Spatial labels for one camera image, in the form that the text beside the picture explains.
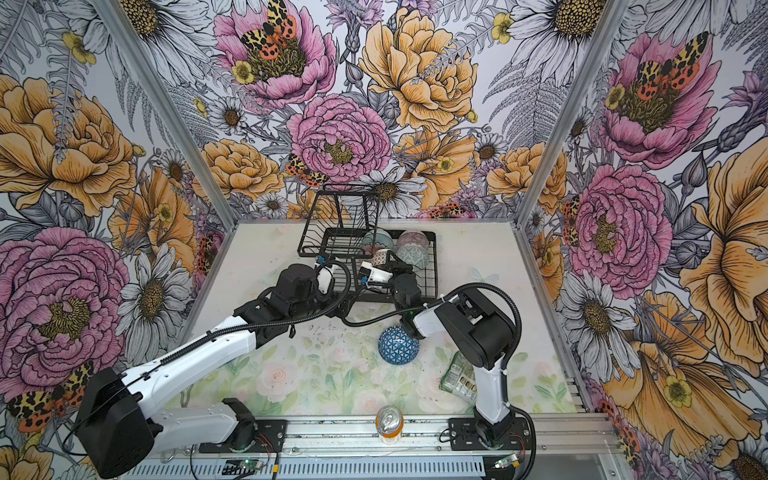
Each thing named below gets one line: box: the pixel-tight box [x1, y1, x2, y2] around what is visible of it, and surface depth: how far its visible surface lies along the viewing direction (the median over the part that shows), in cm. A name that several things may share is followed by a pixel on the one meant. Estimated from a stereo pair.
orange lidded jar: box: [375, 405, 404, 444], surface depth 69 cm
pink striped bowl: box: [397, 230, 429, 249], surface depth 111 cm
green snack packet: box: [440, 351, 478, 405], surface depth 82 cm
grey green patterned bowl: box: [396, 243, 429, 269], surface depth 107 cm
